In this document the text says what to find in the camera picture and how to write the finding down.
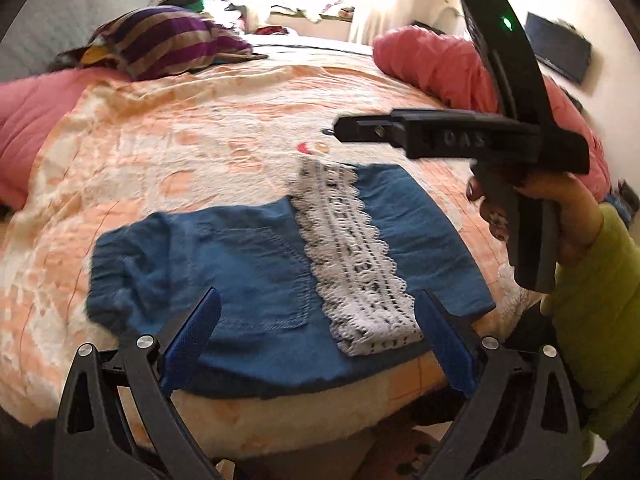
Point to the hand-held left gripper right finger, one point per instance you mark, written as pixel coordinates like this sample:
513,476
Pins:
445,345

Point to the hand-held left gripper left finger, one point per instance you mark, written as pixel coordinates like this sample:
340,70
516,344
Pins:
195,335

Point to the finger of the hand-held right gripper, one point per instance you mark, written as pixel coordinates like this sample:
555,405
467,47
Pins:
365,127

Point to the blue pants with lace trim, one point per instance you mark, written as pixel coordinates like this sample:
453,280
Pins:
250,270

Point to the person's right forearm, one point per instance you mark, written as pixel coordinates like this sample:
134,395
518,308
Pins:
600,310

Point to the person's right hand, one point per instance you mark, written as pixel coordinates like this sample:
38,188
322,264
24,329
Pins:
575,210

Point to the red rolled quilt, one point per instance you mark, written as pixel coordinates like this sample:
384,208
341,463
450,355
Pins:
430,65

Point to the black monitor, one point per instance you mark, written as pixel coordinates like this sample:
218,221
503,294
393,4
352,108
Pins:
560,45

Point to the pile of clothes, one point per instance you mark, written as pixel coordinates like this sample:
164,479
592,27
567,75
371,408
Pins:
220,7

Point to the peach floral blanket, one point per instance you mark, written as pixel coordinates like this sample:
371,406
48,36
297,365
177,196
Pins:
175,135

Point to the purple striped cushion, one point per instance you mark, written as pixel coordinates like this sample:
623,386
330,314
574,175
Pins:
165,35

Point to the pink pillow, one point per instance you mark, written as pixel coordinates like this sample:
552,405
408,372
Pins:
25,120

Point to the grey pillow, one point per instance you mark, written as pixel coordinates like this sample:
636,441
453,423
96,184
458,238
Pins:
50,25

